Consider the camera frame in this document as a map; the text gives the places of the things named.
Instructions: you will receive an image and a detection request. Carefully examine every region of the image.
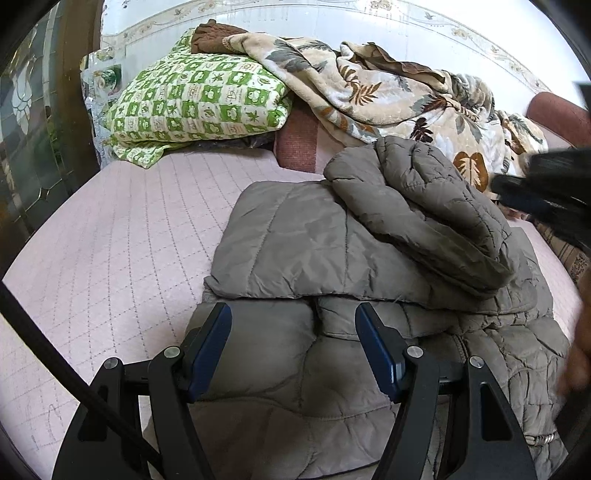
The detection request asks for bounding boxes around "black cable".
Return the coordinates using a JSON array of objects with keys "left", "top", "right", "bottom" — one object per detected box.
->
[{"left": 0, "top": 281, "right": 162, "bottom": 480}]

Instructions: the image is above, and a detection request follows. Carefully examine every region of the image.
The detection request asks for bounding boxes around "person's right hand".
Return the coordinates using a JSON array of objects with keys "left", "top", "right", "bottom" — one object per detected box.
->
[{"left": 556, "top": 342, "right": 591, "bottom": 398}]

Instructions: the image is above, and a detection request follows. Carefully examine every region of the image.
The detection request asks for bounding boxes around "wooden door with glass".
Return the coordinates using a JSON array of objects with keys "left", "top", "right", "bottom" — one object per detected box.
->
[{"left": 0, "top": 0, "right": 105, "bottom": 250}]

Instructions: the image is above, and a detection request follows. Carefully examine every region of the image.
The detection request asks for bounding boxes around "beige striped cushion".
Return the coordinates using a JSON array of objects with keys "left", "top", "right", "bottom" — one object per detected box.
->
[{"left": 531, "top": 217, "right": 591, "bottom": 287}]

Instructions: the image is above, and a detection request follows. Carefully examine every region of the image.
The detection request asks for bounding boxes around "grey puffer jacket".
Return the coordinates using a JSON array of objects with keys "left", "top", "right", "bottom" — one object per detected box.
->
[{"left": 143, "top": 136, "right": 573, "bottom": 480}]

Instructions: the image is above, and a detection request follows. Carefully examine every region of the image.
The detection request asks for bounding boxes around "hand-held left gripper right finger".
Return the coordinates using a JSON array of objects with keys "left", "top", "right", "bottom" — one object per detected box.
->
[{"left": 355, "top": 302, "right": 539, "bottom": 480}]

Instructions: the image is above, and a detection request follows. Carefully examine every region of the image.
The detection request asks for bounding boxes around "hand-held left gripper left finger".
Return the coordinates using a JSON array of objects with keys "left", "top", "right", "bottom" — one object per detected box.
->
[{"left": 51, "top": 302, "right": 233, "bottom": 480}]

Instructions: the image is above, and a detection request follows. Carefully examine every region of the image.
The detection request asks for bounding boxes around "clear plastic bag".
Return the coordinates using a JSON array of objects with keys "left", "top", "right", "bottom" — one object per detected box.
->
[{"left": 81, "top": 48, "right": 125, "bottom": 167}]

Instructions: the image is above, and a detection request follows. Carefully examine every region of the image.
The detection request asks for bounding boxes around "green checked pillow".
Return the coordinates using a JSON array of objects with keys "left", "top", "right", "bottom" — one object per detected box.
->
[{"left": 104, "top": 28, "right": 294, "bottom": 169}]

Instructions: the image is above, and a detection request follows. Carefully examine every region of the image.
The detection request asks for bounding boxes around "leaf print blanket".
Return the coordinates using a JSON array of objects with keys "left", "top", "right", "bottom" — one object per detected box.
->
[{"left": 222, "top": 32, "right": 550, "bottom": 195}]

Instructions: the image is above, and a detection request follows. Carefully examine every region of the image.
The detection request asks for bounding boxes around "brown cloth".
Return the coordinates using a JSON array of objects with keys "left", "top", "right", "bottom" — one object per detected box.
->
[{"left": 189, "top": 18, "right": 250, "bottom": 54}]

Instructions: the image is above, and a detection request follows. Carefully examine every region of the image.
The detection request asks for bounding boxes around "pink quilted mat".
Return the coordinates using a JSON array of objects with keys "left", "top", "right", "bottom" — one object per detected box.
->
[{"left": 0, "top": 150, "right": 587, "bottom": 480}]

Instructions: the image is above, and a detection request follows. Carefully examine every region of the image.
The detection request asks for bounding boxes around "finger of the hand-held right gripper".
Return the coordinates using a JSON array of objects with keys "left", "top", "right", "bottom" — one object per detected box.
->
[{"left": 490, "top": 173, "right": 546, "bottom": 210}]

